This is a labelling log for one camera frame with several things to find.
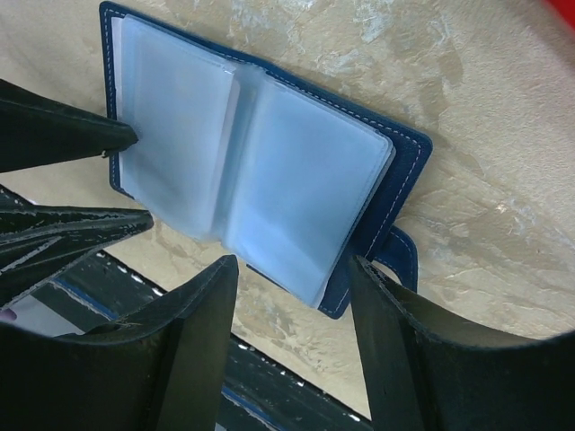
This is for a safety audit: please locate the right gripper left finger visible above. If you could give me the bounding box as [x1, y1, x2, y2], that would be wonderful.
[1, 255, 239, 430]

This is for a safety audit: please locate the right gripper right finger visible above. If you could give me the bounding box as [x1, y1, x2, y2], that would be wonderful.
[349, 257, 574, 430]

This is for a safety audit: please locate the red bin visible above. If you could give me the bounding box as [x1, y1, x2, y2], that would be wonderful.
[538, 0, 575, 32]

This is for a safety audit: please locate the blue card holder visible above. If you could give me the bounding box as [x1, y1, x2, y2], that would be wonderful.
[99, 1, 433, 319]

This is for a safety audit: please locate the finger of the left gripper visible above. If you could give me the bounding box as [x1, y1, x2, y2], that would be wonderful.
[1, 188, 154, 310]
[1, 80, 137, 172]

